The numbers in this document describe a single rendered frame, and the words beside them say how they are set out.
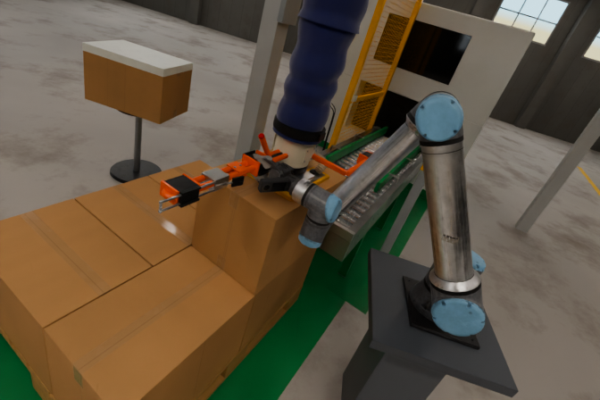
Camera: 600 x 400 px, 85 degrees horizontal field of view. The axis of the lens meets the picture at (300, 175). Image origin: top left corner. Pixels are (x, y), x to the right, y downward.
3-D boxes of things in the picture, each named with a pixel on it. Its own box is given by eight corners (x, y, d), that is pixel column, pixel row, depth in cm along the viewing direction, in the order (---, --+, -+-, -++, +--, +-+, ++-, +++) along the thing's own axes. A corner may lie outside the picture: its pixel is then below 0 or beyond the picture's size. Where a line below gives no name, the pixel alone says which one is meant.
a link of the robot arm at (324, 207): (327, 229, 110) (337, 205, 105) (296, 211, 114) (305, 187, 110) (338, 219, 117) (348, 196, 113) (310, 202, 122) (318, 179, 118)
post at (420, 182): (370, 268, 257) (427, 157, 211) (379, 273, 254) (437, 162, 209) (368, 272, 251) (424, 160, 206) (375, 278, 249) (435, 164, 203)
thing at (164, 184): (182, 186, 103) (184, 172, 101) (198, 197, 100) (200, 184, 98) (159, 194, 97) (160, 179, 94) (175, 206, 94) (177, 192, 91)
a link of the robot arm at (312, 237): (325, 239, 126) (336, 213, 120) (315, 255, 116) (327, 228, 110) (304, 228, 128) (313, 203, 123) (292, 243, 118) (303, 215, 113)
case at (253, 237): (270, 203, 200) (286, 144, 182) (323, 237, 184) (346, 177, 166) (190, 244, 152) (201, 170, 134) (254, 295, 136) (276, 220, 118)
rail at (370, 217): (420, 162, 383) (428, 147, 375) (425, 164, 381) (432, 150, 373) (337, 254, 196) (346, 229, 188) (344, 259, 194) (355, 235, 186)
